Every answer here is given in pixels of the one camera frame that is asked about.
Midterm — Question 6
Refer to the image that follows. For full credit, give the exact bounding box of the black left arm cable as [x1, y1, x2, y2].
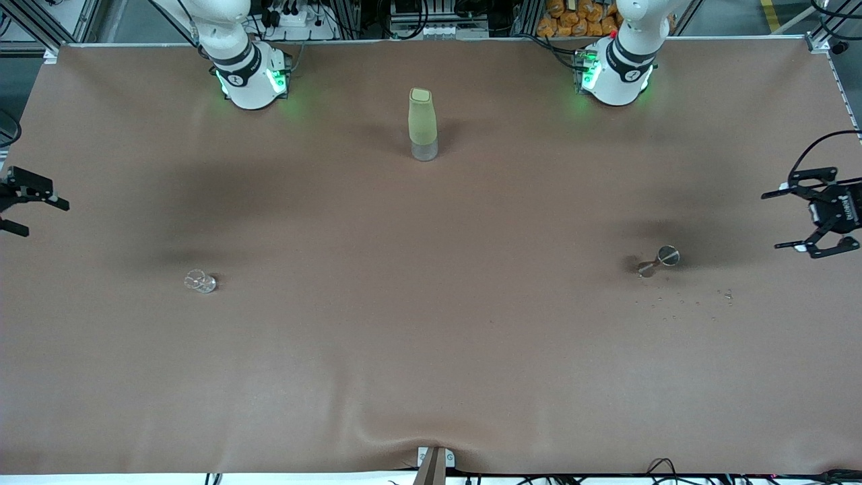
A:
[788, 129, 862, 186]

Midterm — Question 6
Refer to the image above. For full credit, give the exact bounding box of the clear glass measuring beaker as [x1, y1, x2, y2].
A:
[183, 269, 218, 294]

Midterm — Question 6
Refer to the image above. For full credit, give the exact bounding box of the brown table mat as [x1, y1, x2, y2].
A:
[0, 37, 862, 476]

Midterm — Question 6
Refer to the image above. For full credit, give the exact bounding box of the white power strip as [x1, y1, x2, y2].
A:
[259, 7, 337, 41]

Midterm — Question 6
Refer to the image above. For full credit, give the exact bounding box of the steel double jigger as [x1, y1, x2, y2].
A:
[637, 245, 681, 278]

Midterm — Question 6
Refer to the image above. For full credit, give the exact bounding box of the black cable loop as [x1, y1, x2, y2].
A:
[645, 458, 682, 485]

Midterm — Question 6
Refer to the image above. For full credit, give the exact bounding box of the orange bags pile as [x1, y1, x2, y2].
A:
[537, 0, 624, 38]

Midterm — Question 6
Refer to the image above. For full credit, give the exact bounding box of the grey connector box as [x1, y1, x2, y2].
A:
[389, 19, 490, 40]

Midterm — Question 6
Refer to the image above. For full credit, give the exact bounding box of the tall green shaker bottle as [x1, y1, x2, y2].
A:
[408, 88, 439, 162]

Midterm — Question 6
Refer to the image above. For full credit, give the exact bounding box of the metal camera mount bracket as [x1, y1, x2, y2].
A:
[412, 446, 457, 485]

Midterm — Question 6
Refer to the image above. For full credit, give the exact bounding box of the aluminium frame rail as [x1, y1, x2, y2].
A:
[0, 0, 102, 65]
[805, 0, 862, 132]

